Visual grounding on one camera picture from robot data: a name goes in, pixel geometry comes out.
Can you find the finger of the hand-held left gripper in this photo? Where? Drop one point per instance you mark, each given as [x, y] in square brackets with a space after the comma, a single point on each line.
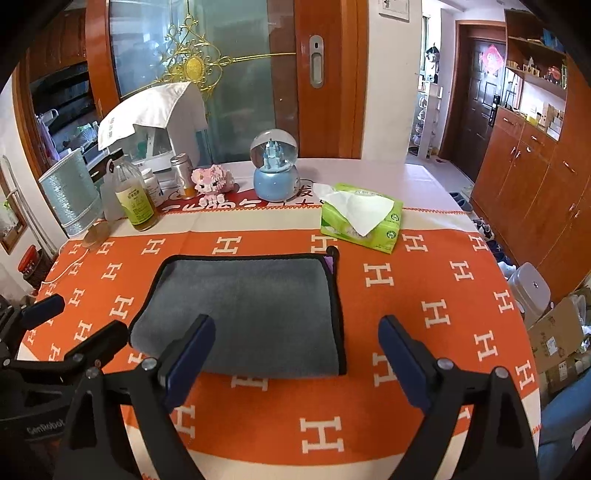
[44, 309]
[99, 339]

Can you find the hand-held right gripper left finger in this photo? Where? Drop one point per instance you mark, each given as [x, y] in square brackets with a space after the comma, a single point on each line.
[187, 364]

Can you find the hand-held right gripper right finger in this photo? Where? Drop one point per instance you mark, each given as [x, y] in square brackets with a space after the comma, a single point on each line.
[408, 364]

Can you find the grey towel with black trim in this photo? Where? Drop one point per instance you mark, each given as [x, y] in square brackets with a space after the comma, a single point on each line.
[244, 309]

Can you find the orange printed tablecloth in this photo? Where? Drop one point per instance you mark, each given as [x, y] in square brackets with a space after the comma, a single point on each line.
[415, 300]

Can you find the teal lamp shade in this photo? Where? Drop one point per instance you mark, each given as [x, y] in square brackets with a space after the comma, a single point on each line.
[69, 194]

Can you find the translucent plastic bottle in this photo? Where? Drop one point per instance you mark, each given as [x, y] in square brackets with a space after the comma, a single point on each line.
[111, 198]

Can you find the green tissue box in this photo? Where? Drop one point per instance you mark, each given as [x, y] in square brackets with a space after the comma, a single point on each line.
[376, 228]

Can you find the glass bottle with yellow label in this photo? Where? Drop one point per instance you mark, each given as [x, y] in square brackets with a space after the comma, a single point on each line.
[136, 203]

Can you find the white plastic stool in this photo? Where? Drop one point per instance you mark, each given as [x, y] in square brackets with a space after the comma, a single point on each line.
[531, 288]

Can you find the cardboard box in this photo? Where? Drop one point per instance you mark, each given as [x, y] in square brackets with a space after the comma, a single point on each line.
[556, 337]

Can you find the white pill bottle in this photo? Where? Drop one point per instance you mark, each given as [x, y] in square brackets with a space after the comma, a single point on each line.
[151, 187]

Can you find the blue cloth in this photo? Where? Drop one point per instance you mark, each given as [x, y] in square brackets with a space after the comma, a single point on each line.
[563, 415]

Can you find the metal lidded glass jar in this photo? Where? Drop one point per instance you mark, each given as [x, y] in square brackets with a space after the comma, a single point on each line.
[182, 177]

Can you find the pink block toy figure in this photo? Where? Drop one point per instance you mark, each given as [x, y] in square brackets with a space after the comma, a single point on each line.
[210, 182]

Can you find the white countertop appliance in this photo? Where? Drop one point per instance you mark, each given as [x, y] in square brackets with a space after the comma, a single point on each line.
[164, 152]

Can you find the blue castle snow globe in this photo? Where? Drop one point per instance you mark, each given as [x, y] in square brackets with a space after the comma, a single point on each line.
[274, 182]

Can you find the wooden cabinet with shelves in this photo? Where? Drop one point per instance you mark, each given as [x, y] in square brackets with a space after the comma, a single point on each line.
[531, 194]

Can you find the white cloth cover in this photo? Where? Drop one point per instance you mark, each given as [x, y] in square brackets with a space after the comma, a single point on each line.
[147, 108]

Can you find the white shelf rack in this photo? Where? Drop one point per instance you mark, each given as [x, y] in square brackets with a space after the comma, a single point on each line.
[427, 120]

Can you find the dark brown entrance door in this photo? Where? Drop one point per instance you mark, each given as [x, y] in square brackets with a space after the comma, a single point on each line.
[478, 110]

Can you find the wooden sliding glass door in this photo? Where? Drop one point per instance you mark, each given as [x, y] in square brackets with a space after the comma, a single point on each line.
[258, 92]

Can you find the red door ornament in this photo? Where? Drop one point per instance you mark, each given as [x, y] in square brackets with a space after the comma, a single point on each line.
[491, 60]

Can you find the white wall panel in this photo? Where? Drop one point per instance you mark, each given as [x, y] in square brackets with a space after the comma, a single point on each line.
[395, 8]

